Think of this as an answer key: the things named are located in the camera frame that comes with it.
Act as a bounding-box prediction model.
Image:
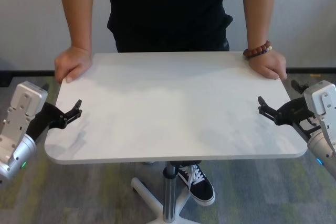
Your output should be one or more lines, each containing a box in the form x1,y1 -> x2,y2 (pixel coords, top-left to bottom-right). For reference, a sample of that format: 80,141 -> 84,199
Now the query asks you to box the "white pedestal rolling table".
44,52 -> 308,224

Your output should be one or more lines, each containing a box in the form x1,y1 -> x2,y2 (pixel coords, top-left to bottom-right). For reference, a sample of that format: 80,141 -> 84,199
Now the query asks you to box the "person's right forearm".
60,0 -> 110,51

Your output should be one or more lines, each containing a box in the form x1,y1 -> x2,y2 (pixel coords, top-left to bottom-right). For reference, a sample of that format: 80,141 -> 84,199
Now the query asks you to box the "person's left hand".
248,50 -> 287,80

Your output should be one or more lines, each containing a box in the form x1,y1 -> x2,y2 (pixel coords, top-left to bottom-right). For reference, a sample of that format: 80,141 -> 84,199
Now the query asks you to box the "brown wooden bead bracelet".
243,40 -> 272,58

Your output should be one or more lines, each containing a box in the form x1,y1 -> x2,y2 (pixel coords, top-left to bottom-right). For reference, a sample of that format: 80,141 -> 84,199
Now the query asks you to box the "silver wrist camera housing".
0,81 -> 49,164
303,80 -> 336,154

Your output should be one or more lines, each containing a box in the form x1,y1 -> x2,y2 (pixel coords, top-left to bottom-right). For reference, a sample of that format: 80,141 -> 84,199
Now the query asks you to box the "person in black clothes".
58,0 -> 276,51

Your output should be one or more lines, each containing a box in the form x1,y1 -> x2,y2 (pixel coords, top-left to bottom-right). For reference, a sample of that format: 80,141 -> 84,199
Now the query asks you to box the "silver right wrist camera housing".
303,80 -> 336,154

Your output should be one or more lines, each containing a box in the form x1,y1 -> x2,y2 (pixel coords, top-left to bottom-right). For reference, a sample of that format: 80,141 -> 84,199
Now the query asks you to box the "person's right hand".
54,45 -> 93,83

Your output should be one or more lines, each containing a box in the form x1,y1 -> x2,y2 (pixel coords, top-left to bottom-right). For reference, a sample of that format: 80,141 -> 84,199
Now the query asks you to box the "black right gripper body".
274,97 -> 323,141

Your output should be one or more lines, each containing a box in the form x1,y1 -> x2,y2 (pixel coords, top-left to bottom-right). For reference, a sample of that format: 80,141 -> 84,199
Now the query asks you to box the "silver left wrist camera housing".
0,81 -> 49,164

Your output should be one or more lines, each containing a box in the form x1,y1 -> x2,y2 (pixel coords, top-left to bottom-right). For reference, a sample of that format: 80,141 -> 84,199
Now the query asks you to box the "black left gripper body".
26,102 -> 66,141

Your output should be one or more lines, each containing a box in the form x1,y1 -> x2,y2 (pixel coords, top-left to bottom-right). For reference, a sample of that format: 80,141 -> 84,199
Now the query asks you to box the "black floor box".
0,70 -> 13,87

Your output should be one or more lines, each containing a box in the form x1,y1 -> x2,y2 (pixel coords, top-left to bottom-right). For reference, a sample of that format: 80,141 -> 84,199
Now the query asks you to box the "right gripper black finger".
290,79 -> 307,95
257,95 -> 279,125

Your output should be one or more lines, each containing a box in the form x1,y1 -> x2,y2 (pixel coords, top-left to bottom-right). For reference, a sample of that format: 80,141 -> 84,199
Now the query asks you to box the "person's left forearm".
243,0 -> 276,50

